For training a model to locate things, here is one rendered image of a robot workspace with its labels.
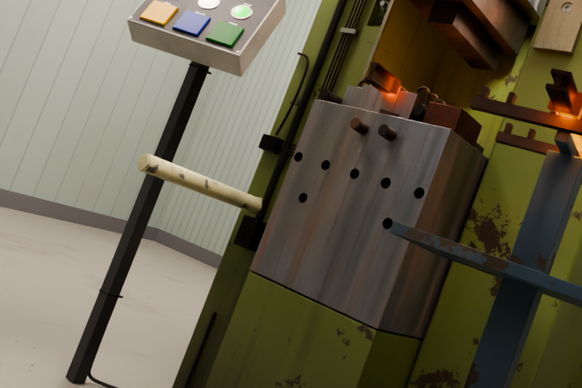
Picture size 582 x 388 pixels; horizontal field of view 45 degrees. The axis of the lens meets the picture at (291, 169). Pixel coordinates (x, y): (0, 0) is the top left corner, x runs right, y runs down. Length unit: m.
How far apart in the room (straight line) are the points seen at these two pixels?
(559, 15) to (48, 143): 4.15
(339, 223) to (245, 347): 0.37
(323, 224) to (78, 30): 3.86
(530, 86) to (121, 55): 4.25
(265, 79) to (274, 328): 4.90
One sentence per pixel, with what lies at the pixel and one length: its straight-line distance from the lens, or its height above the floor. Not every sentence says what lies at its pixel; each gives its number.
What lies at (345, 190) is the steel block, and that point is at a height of 0.72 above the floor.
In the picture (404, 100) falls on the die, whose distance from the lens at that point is 1.65.
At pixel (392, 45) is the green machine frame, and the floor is 1.17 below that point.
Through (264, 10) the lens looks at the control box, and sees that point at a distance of 1.92.
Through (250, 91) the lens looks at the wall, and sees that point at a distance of 6.42.
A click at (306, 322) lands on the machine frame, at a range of 1.57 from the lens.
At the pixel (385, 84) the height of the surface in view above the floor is 0.99.
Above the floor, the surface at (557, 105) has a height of 0.92.
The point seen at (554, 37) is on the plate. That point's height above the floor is 1.21.
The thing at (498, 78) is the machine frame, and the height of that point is 1.22.
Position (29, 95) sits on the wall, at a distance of 5.08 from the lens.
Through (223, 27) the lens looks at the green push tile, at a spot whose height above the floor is 1.02.
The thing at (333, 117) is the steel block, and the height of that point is 0.88.
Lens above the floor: 0.61
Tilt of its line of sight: 4 degrees up
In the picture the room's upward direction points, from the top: 21 degrees clockwise
